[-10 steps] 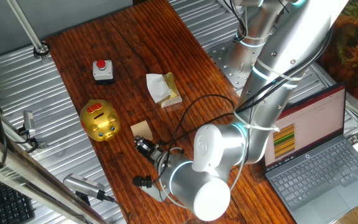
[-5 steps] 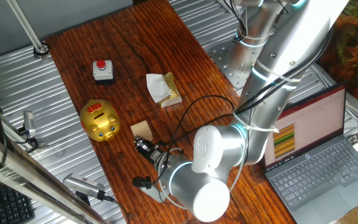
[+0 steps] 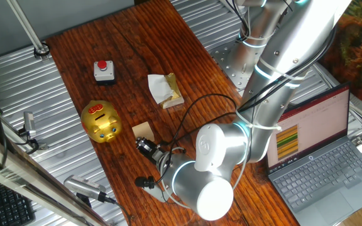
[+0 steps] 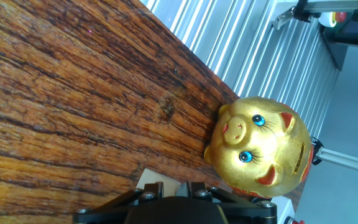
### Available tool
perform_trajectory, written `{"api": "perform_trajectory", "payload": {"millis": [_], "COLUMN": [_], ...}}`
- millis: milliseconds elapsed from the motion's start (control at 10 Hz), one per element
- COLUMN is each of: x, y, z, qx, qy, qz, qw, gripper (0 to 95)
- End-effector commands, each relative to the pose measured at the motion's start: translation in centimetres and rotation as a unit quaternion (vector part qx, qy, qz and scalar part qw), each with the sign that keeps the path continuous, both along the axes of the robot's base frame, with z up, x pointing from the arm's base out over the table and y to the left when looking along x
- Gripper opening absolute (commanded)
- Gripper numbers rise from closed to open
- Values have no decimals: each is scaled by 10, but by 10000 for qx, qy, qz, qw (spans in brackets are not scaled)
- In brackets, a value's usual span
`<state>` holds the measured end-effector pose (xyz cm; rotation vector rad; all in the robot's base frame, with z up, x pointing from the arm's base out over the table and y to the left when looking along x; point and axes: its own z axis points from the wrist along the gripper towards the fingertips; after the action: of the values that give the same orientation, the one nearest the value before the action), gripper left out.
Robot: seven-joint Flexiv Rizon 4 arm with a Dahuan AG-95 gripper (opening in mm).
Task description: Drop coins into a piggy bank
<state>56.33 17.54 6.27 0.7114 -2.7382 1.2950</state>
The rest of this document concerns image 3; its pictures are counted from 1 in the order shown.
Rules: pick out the black keyboard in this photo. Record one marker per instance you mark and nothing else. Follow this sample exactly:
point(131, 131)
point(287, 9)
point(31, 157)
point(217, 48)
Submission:
point(8, 204)

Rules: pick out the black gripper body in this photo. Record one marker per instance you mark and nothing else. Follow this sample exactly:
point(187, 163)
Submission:
point(151, 150)

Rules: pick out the light wooden cube block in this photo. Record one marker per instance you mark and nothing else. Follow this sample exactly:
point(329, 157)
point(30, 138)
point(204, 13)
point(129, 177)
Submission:
point(144, 130)

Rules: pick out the golden piggy bank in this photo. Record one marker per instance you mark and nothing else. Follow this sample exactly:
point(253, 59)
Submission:
point(100, 122)

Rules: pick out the silver metal stand pole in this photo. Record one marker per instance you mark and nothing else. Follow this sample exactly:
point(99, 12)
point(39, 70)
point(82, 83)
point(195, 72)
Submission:
point(27, 28)
point(27, 175)

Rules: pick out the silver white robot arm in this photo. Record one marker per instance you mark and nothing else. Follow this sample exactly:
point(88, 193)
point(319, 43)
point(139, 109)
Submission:
point(278, 62)

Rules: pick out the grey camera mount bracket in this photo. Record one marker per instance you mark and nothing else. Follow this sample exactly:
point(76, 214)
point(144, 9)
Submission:
point(159, 193)

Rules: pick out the silver perforated base plate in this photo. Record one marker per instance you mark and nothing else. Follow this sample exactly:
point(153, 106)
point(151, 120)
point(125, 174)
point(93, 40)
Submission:
point(223, 62)

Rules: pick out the silver depth camera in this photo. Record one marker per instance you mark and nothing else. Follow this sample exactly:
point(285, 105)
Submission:
point(83, 186)

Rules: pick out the gold white snack packet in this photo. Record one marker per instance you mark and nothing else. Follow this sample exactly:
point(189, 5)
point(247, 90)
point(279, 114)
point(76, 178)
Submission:
point(165, 91)

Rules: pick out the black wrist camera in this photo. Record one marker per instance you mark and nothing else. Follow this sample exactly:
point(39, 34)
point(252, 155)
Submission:
point(144, 182)

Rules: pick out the grey box red push button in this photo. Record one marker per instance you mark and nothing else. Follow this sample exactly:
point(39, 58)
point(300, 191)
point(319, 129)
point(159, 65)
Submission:
point(104, 73)

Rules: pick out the grey laptop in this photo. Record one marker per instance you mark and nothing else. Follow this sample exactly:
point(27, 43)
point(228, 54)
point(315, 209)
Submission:
point(319, 175)

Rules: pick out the colourful patterned cloth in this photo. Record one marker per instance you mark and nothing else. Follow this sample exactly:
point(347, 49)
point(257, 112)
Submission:
point(360, 53)

